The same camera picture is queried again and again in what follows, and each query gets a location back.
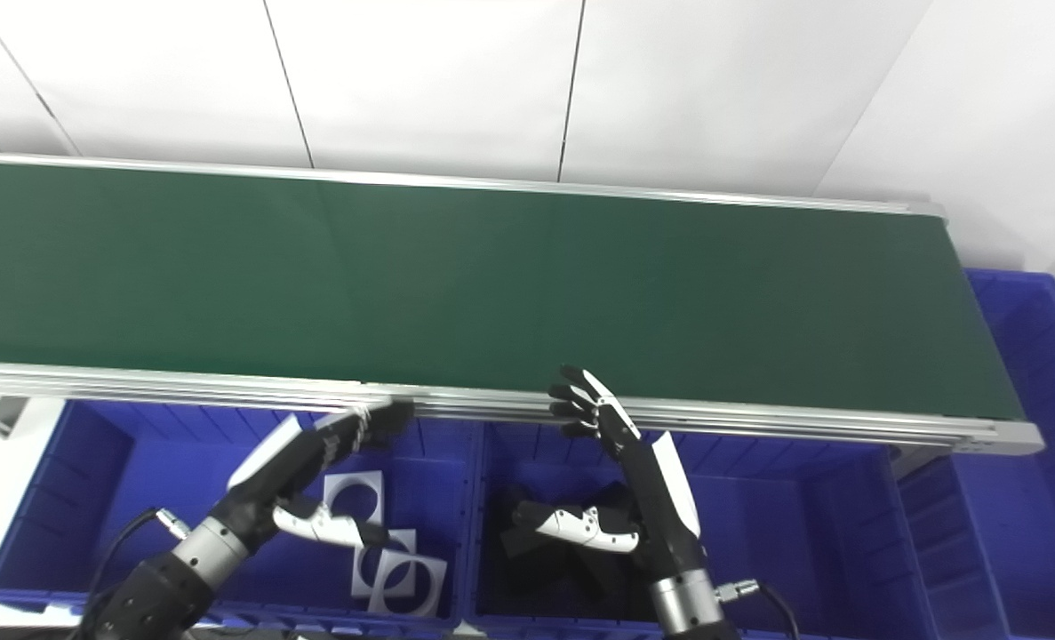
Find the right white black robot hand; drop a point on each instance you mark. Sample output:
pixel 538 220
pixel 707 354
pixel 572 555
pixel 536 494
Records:
pixel 660 498

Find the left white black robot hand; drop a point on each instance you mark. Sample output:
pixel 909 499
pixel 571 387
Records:
pixel 278 471

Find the white square part with hole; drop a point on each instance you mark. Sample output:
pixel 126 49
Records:
pixel 360 582
pixel 374 484
pixel 434 604

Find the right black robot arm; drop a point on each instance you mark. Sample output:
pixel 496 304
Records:
pixel 687 609

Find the black block part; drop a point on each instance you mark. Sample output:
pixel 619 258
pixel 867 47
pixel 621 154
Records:
pixel 527 547

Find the blue bin with black parts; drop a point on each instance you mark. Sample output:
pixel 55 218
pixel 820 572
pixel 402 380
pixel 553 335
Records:
pixel 803 551

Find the blue bin with white parts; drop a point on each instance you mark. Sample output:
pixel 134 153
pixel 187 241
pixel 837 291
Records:
pixel 91 507

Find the green conveyor belt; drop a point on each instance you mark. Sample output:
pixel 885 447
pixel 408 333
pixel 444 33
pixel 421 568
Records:
pixel 491 405
pixel 491 284

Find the empty blue bin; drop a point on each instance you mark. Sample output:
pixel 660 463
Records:
pixel 1025 533

